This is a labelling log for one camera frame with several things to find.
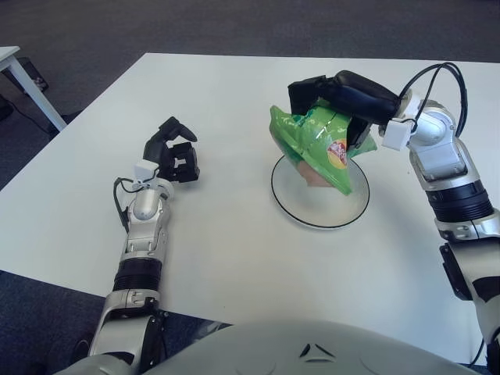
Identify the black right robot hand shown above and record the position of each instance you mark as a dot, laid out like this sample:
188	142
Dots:
363	97

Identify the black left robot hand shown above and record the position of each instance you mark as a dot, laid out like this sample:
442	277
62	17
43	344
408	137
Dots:
181	164

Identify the green snack bag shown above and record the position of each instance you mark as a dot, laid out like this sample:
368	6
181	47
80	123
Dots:
312	136

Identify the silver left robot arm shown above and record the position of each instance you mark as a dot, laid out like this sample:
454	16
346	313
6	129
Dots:
144	203

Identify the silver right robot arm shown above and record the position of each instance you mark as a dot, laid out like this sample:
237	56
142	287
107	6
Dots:
437	156

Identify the white plate black rim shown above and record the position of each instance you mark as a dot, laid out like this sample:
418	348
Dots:
324	211

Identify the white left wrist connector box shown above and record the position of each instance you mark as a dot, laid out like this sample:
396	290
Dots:
143	168

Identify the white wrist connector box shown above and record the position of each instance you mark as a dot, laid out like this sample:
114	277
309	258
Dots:
396	134
143	168

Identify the white right wrist connector box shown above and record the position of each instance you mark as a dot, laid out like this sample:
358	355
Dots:
396	134

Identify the white table leg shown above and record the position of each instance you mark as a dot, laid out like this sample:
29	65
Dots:
39	97

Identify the black power strip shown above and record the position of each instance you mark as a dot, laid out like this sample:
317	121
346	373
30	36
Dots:
33	72

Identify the grey robot torso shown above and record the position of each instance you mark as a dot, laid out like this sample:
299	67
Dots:
312	347

